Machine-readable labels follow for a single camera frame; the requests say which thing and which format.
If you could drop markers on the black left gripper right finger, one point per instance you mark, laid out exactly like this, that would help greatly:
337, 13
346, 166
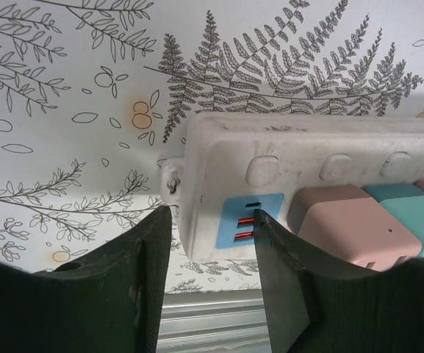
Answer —
344, 312

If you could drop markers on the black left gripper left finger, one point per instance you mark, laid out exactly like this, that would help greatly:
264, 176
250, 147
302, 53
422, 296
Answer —
68, 309

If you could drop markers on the teal cube plug adapter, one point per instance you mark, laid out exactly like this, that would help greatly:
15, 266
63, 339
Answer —
417, 217

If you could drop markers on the white power strip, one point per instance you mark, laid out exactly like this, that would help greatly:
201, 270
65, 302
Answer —
307, 147

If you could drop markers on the floral patterned tablecloth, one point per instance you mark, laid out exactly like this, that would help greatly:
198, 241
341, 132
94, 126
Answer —
86, 147

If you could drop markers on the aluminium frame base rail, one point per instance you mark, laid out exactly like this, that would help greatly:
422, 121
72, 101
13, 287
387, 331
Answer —
211, 320

